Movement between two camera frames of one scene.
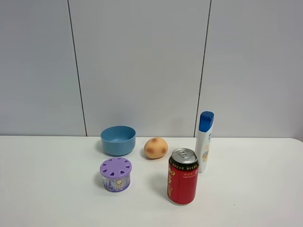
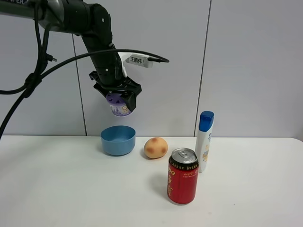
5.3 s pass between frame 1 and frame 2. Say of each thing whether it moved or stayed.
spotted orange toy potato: stayed
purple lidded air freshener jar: moved
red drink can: stayed
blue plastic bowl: stayed
